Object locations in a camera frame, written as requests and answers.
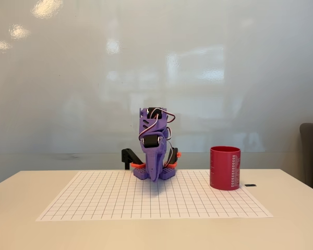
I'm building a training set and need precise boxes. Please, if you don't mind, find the black clamp orange foot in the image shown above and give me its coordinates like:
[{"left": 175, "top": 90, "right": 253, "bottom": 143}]
[{"left": 121, "top": 147, "right": 147, "bottom": 170}]

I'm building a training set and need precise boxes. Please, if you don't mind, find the red white black servo cable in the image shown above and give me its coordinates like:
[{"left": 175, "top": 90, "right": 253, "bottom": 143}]
[{"left": 138, "top": 108, "right": 177, "bottom": 142}]

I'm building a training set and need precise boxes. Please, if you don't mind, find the red cup white print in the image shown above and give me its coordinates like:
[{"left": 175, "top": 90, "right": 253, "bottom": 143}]
[{"left": 209, "top": 146, "right": 242, "bottom": 192}]

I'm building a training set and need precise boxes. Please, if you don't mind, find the white grid paper sheet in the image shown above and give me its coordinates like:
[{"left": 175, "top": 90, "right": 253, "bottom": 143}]
[{"left": 35, "top": 170, "right": 274, "bottom": 222}]

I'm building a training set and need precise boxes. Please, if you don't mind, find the dark grey chair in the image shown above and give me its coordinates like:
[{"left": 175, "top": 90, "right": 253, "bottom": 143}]
[{"left": 299, "top": 120, "right": 313, "bottom": 195}]

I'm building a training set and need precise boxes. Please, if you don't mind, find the black clamp orange knob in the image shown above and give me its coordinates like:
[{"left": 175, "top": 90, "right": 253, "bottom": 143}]
[{"left": 164, "top": 147, "right": 183, "bottom": 169}]

